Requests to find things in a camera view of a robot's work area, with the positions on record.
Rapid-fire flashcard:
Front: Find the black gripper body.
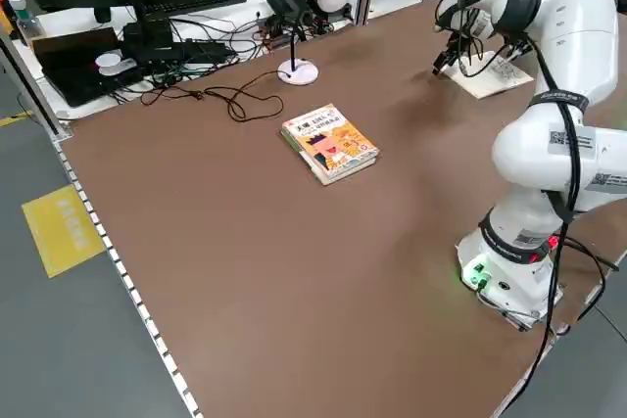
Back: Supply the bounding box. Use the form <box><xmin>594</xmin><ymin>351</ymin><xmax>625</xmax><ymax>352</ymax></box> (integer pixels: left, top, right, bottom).
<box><xmin>446</xmin><ymin>33</ymin><xmax>468</xmax><ymax>59</ymax></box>

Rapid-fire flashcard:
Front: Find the cream paper notebook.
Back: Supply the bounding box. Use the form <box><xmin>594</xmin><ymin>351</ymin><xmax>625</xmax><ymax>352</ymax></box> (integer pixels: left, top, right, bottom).
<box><xmin>443</xmin><ymin>49</ymin><xmax>535</xmax><ymax>100</ymax></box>

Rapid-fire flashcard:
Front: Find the orange cartoon cover book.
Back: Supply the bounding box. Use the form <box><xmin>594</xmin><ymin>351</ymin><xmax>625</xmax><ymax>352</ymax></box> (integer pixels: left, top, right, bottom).
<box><xmin>280</xmin><ymin>103</ymin><xmax>380</xmax><ymax>179</ymax></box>

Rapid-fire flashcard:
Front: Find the white desk lamp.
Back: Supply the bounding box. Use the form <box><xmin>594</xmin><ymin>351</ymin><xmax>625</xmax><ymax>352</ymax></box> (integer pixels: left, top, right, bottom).
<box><xmin>276</xmin><ymin>0</ymin><xmax>354</xmax><ymax>86</ymax></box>

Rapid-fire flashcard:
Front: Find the green spine book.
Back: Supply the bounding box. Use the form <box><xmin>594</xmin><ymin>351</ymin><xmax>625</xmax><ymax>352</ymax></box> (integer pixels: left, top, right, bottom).
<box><xmin>280</xmin><ymin>126</ymin><xmax>379</xmax><ymax>188</ymax></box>

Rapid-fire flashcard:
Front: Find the black dock box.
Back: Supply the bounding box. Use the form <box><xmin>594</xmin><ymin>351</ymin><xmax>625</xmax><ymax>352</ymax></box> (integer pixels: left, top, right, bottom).
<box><xmin>121</xmin><ymin>20</ymin><xmax>174</xmax><ymax>51</ymax></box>

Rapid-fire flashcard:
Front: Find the white round cup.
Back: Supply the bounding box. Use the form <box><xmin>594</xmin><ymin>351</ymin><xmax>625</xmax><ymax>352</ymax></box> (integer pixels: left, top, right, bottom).
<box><xmin>94</xmin><ymin>52</ymin><xmax>123</xmax><ymax>72</ymax></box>

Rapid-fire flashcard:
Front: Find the black laptop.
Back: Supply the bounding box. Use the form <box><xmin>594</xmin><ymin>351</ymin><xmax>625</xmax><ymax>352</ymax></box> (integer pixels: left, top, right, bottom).
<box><xmin>30</xmin><ymin>26</ymin><xmax>144</xmax><ymax>109</ymax></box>

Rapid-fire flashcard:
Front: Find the white toothed edge strip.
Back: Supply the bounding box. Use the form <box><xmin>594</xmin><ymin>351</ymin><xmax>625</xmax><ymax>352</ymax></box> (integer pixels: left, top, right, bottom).
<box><xmin>52</xmin><ymin>136</ymin><xmax>203</xmax><ymax>418</ymax></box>

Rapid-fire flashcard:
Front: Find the yellow floor sign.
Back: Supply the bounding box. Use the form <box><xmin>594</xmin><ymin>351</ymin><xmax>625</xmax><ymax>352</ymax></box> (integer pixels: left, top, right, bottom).
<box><xmin>21</xmin><ymin>184</ymin><xmax>107</xmax><ymax>279</ymax></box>

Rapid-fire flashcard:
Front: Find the clear bottle white cap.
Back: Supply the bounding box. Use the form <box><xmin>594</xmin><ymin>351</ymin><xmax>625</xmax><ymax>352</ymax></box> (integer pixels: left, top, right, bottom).
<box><xmin>7</xmin><ymin>0</ymin><xmax>41</xmax><ymax>45</ymax></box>

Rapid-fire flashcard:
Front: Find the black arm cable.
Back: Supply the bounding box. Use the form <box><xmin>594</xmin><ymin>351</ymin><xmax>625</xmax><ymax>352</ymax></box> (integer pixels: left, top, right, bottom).
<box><xmin>508</xmin><ymin>30</ymin><xmax>619</xmax><ymax>344</ymax></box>

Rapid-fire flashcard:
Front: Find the black lamp cable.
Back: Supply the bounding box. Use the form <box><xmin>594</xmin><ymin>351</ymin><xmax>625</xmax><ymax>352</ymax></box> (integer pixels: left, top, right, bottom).
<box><xmin>140</xmin><ymin>70</ymin><xmax>285</xmax><ymax>122</ymax></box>

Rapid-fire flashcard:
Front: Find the aluminium frame leg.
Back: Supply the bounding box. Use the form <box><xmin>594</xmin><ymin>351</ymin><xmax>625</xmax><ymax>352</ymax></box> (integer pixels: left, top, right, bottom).
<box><xmin>0</xmin><ymin>33</ymin><xmax>74</xmax><ymax>138</ymax></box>

